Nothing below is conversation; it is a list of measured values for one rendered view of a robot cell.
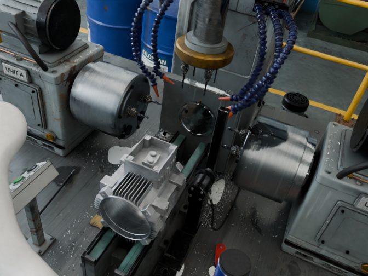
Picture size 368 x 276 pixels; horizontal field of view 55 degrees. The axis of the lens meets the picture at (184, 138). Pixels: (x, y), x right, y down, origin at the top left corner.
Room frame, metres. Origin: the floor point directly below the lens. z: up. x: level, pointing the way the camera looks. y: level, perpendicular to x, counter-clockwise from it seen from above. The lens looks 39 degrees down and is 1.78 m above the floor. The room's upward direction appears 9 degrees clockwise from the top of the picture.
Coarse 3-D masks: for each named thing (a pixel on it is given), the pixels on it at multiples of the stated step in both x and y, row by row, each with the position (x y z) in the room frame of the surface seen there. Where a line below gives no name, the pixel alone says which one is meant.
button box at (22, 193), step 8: (48, 160) 0.66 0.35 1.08; (40, 168) 0.63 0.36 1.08; (48, 168) 0.65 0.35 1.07; (24, 176) 0.61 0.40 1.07; (32, 176) 0.60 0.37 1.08; (40, 176) 0.61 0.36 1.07; (48, 176) 0.63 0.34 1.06; (56, 176) 0.65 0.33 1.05; (16, 184) 0.58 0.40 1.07; (24, 184) 0.57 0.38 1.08; (32, 184) 0.59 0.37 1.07; (40, 184) 0.60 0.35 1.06; (48, 184) 0.61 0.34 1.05; (16, 192) 0.55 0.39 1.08; (24, 192) 0.56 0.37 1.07; (32, 192) 0.57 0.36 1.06; (16, 200) 0.53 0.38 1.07; (24, 200) 0.54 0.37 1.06; (16, 208) 0.52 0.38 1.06
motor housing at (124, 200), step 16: (112, 176) 0.66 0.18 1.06; (128, 176) 0.63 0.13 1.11; (112, 192) 0.58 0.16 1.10; (128, 192) 0.58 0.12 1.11; (144, 192) 0.60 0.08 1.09; (160, 192) 0.63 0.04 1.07; (176, 192) 0.66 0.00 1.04; (96, 208) 0.59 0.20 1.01; (112, 208) 0.63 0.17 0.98; (128, 208) 0.66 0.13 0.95; (112, 224) 0.59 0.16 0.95; (128, 224) 0.61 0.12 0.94; (144, 224) 0.61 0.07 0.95; (160, 224) 0.56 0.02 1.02
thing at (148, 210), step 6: (174, 168) 0.72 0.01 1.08; (180, 168) 0.72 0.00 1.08; (108, 186) 0.60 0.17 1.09; (102, 192) 0.59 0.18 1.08; (108, 192) 0.59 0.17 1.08; (150, 204) 0.57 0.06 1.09; (144, 210) 0.55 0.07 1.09; (150, 210) 0.55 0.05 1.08; (150, 216) 0.54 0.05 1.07; (102, 222) 0.59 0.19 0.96; (144, 240) 0.55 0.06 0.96; (150, 240) 0.55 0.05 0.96
